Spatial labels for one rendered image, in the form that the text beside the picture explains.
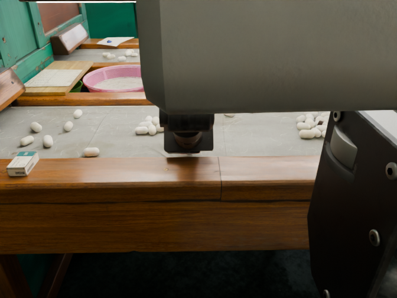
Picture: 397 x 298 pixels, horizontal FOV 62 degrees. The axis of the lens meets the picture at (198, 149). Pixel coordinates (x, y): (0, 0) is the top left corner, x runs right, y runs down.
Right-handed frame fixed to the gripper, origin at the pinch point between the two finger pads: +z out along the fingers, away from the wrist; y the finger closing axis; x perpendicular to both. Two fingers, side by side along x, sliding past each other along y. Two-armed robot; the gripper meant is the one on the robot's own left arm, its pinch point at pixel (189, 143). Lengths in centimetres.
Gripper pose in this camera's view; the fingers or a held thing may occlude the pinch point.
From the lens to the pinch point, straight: 77.0
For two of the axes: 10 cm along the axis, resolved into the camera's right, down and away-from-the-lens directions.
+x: 0.2, 9.8, -1.7
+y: -10.0, 0.2, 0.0
